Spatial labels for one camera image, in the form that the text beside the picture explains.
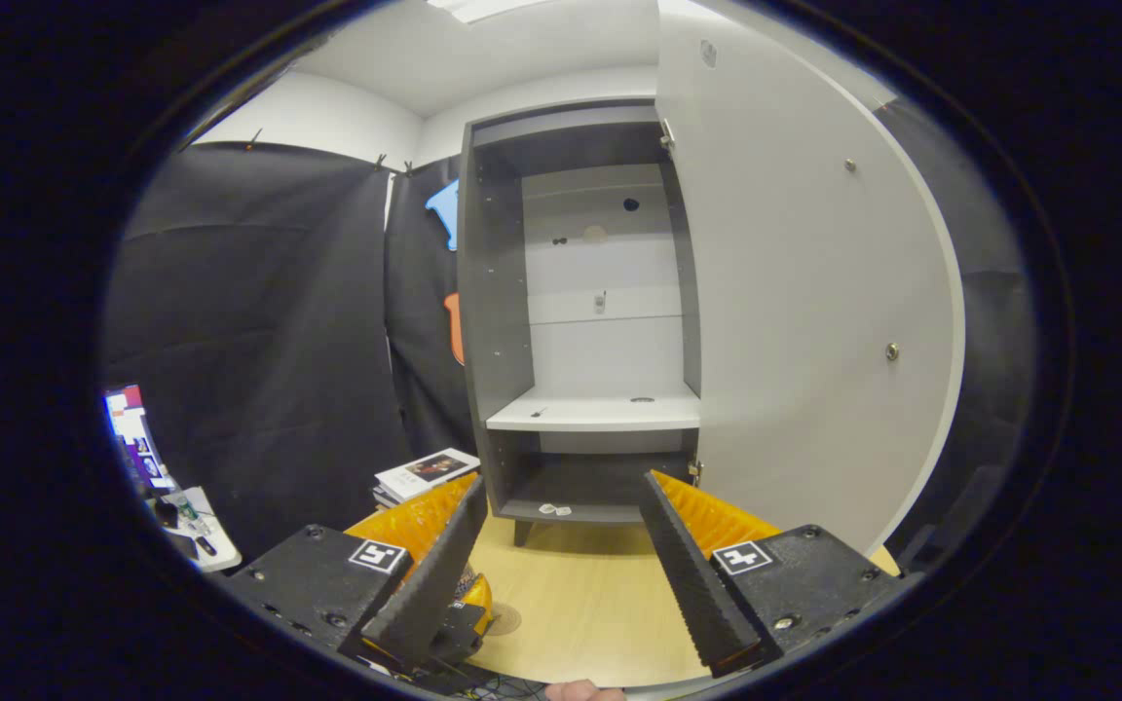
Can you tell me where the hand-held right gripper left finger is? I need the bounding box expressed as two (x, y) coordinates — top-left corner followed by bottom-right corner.
(228, 472), (489, 673)

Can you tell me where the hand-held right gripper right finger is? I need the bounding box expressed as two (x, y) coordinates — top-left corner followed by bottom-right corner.
(639, 470), (913, 680)

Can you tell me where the grey cabinet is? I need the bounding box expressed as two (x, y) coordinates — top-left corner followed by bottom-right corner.
(457, 97), (708, 548)

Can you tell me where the beige cabinet door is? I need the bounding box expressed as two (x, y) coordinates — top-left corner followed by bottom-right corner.
(655, 0), (966, 556)

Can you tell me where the white cabinet shelf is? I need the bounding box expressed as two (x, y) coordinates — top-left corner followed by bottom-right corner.
(486, 383), (701, 432)

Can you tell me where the white cover book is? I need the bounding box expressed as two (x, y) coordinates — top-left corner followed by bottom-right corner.
(374, 448), (481, 504)

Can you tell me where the white side table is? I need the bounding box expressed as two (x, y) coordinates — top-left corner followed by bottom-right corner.
(147, 485), (243, 573)

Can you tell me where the black backdrop cloth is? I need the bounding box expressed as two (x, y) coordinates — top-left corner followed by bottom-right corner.
(103, 97), (1039, 575)

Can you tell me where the computer monitor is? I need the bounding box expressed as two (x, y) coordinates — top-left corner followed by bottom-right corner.
(103, 385), (177, 493)

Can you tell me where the long ceiling light panel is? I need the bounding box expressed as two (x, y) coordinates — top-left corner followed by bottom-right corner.
(428, 0), (547, 25)

